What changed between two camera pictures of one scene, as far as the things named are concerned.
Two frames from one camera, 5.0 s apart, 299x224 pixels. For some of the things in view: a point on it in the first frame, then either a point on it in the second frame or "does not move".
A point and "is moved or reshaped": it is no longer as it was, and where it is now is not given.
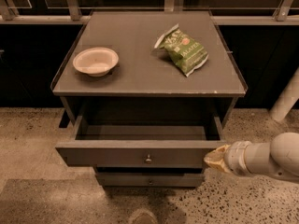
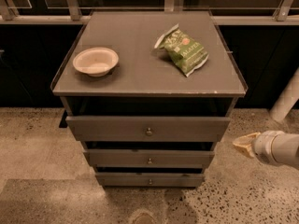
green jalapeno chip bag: x=187 y=53 does not move
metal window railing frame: x=68 y=5 does not move
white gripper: x=235 y=158 to x=265 y=147
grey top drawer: x=139 y=146 is moved or reshaped
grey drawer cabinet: x=149 y=92 does not move
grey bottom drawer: x=177 y=179 does not move
